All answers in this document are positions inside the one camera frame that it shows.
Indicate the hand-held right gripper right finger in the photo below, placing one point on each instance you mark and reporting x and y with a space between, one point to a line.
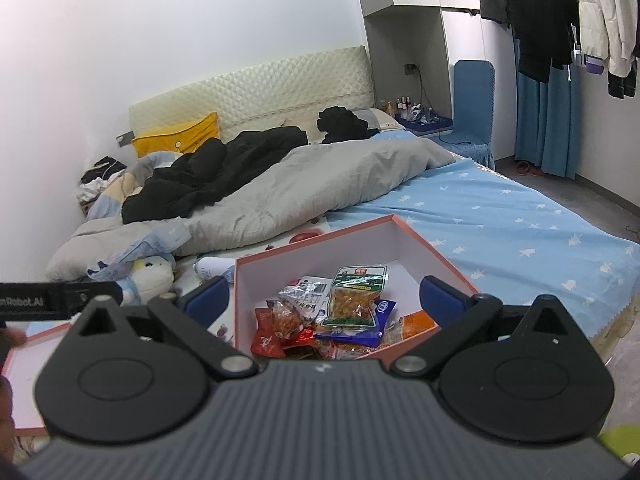
442 302

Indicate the orange pink cardboard box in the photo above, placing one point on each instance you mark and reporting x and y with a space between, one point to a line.
400 245

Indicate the blue curtain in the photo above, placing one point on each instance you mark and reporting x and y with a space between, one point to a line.
545 125

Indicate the clear packet with white label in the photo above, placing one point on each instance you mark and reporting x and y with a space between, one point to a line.
300 310

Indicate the large black garment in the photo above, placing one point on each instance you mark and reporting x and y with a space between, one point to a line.
200 175

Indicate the hanging white blue jacket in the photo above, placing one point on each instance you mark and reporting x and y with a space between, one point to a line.
605 20

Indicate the blue covered chair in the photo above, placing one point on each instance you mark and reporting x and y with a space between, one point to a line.
472 105

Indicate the metal clothes rail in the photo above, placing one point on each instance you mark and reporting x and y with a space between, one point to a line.
460 10

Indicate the small orange snack packet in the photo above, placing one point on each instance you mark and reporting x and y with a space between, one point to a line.
415 325

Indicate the white spray bottle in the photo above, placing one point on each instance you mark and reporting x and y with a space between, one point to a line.
210 266

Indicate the hanging black jacket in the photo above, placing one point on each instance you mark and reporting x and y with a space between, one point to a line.
540 10

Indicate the dark wall socket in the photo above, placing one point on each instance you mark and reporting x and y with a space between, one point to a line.
411 68

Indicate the light blue crumpled packaging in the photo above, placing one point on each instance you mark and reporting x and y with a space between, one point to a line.
145 245

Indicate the orange pink box lid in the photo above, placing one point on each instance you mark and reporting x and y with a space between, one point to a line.
25 385

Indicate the grey wall plate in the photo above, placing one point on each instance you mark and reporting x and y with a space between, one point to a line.
125 139

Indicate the grey duvet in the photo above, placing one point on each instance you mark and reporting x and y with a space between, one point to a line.
310 180

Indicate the yellow pillow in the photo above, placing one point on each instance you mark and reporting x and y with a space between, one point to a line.
175 137

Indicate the green orange snack packet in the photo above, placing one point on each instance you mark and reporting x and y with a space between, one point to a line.
352 305

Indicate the white blue plush penguin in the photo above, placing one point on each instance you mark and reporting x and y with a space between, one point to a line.
150 275

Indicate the group of small bottles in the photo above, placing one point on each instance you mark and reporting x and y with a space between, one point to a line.
405 107

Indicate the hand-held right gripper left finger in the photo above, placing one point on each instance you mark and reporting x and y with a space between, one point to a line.
205 302

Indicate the person's left hand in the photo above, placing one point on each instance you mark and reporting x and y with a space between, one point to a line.
15 337

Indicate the red slipper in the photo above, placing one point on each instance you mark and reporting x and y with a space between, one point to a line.
522 167
538 171

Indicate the blue star bed sheet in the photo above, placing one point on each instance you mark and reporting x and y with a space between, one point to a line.
500 225

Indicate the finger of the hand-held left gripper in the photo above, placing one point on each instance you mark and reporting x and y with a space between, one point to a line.
85 291

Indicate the cream padded headboard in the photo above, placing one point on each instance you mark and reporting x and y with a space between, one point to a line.
260 85

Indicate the blue white snack packet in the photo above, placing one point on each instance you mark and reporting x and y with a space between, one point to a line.
382 310

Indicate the beige pillow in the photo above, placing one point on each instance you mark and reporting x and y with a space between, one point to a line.
385 120

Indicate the small black garment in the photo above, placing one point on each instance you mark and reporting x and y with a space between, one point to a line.
345 122

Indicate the yellow green object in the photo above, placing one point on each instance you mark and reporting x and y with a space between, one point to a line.
622 445

